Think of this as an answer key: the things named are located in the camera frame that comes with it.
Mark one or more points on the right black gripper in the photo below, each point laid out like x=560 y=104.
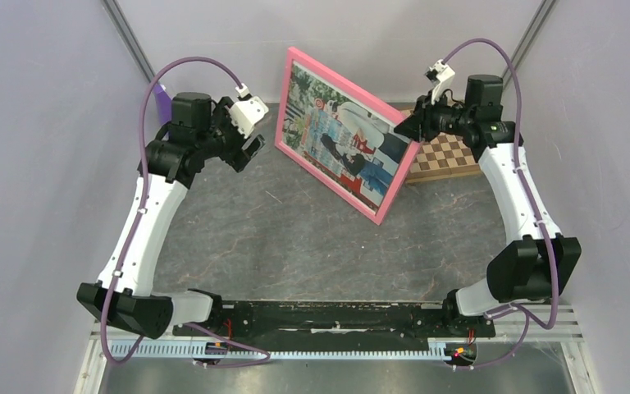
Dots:
x=420 y=126

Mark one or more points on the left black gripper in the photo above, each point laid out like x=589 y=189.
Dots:
x=238 y=158

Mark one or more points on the colourful printed photo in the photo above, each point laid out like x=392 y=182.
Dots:
x=341 y=138

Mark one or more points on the wooden picture frame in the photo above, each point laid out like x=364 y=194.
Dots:
x=388 y=112

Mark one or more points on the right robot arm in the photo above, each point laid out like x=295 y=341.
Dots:
x=538 y=258

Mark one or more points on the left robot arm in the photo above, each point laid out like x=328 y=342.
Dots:
x=199 y=129

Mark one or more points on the wooden chessboard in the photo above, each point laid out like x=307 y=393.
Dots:
x=445 y=157

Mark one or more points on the purple plastic wedge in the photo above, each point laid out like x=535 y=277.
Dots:
x=163 y=104

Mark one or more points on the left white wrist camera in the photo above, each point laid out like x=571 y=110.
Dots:
x=247 y=111

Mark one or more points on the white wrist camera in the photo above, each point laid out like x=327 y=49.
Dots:
x=441 y=76
x=247 y=111

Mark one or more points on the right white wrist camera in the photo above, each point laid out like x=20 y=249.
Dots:
x=441 y=76

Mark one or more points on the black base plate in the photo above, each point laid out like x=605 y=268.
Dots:
x=331 y=326

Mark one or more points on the aluminium rail frame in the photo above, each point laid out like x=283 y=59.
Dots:
x=510 y=327

